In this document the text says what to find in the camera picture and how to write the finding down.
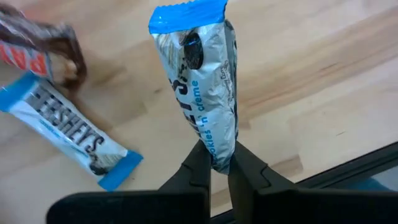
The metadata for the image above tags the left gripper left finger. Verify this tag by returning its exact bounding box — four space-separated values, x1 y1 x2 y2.
46 139 213 224

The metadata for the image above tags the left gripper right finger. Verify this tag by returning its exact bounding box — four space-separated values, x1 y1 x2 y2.
228 141 398 224

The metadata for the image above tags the white blue Hershey's bar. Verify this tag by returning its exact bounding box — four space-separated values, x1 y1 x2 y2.
148 0 239 175
0 72 144 191

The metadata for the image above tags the brown chocolate candy bar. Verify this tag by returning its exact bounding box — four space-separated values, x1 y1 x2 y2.
0 4 88 91

